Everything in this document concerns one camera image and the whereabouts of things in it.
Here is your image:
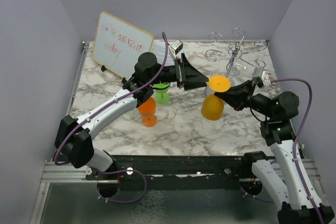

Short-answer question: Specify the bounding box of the chrome wine glass rack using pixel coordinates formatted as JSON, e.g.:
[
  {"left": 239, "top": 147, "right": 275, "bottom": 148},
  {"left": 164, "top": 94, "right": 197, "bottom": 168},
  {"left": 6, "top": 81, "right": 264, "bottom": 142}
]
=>
[{"left": 204, "top": 28, "right": 267, "bottom": 68}]

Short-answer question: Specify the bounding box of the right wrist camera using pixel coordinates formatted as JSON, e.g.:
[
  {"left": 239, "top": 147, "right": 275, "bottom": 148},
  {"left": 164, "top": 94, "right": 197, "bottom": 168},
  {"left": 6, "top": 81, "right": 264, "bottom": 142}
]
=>
[{"left": 252, "top": 67, "right": 271, "bottom": 88}]

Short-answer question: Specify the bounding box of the clear wine glass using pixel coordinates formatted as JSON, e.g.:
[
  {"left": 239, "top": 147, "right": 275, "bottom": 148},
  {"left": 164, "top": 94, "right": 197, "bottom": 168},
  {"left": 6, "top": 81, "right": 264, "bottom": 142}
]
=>
[{"left": 224, "top": 62, "right": 247, "bottom": 86}]

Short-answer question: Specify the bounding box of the orange plastic wine glass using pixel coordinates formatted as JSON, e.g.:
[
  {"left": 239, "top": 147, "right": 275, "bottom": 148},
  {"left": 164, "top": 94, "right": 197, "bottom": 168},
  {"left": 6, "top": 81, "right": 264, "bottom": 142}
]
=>
[{"left": 138, "top": 97, "right": 157, "bottom": 127}]

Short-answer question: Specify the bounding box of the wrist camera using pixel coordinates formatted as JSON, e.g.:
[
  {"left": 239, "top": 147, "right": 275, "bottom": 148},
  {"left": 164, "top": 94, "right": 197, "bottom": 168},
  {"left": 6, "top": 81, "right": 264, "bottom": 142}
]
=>
[
  {"left": 252, "top": 67, "right": 271, "bottom": 88},
  {"left": 169, "top": 39, "right": 183, "bottom": 61}
]

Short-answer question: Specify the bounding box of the printed paper sheet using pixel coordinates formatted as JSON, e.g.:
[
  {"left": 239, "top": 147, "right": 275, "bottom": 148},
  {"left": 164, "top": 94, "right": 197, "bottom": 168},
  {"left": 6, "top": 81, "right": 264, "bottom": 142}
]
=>
[{"left": 151, "top": 40, "right": 165, "bottom": 57}]

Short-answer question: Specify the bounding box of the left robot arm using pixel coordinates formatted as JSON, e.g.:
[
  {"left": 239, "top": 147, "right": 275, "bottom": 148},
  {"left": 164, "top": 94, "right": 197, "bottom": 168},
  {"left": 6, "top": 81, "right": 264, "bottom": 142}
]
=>
[{"left": 54, "top": 52, "right": 208, "bottom": 179}]

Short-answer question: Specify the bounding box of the green plastic wine glass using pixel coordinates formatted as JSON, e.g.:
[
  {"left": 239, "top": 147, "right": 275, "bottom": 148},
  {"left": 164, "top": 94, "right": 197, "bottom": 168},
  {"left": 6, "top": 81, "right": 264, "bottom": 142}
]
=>
[{"left": 152, "top": 82, "right": 170, "bottom": 104}]

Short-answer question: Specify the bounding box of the yellow framed whiteboard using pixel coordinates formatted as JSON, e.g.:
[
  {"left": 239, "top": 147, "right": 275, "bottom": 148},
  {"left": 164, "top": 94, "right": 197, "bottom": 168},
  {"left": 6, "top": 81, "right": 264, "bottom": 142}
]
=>
[{"left": 92, "top": 12, "right": 154, "bottom": 79}]

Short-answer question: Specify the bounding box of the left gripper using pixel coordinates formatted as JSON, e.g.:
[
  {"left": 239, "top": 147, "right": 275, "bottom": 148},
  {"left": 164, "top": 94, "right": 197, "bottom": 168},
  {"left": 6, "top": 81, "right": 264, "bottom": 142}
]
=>
[{"left": 148, "top": 53, "right": 209, "bottom": 90}]

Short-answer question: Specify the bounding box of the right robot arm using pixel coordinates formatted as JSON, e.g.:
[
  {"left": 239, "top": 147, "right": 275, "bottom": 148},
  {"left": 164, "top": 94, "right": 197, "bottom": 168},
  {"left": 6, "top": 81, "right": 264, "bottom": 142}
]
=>
[{"left": 215, "top": 80, "right": 334, "bottom": 223}]

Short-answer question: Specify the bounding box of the yellow plastic wine glass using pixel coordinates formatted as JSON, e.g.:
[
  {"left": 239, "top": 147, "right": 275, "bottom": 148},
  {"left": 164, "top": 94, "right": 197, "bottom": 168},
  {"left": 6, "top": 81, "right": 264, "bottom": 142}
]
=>
[{"left": 201, "top": 75, "right": 231, "bottom": 121}]

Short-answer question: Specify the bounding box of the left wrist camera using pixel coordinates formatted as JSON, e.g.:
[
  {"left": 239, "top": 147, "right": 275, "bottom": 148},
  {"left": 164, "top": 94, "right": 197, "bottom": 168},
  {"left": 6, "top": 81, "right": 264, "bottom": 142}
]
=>
[{"left": 169, "top": 39, "right": 183, "bottom": 61}]

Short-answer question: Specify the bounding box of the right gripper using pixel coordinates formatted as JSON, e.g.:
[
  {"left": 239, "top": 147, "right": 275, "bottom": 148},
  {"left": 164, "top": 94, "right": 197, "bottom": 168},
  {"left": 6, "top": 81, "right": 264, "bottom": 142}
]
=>
[{"left": 216, "top": 78, "right": 276, "bottom": 118}]

